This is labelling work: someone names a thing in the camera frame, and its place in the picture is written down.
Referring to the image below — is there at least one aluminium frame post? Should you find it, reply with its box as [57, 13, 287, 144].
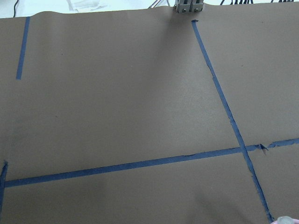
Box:
[174, 0, 204, 13]

